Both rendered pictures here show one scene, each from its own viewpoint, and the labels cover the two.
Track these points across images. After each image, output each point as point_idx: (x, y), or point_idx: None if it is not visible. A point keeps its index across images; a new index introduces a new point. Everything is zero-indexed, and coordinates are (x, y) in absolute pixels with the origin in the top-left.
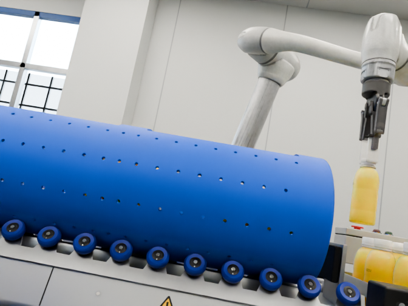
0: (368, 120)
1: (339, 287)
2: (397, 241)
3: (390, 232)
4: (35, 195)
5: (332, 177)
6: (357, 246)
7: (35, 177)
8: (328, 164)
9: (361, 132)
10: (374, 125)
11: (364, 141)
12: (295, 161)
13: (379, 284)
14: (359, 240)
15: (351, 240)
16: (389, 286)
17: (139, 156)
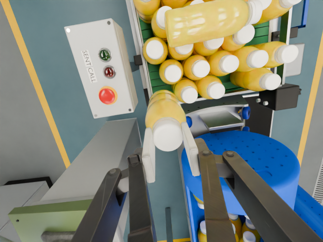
0: (156, 241)
1: (248, 118)
2: (119, 46)
3: (108, 54)
4: None
5: (299, 166)
6: (133, 93)
7: None
8: (296, 178)
9: (120, 211)
10: (233, 193)
11: (154, 176)
12: (294, 200)
13: (289, 108)
14: (131, 93)
15: (134, 101)
16: (293, 104)
17: None
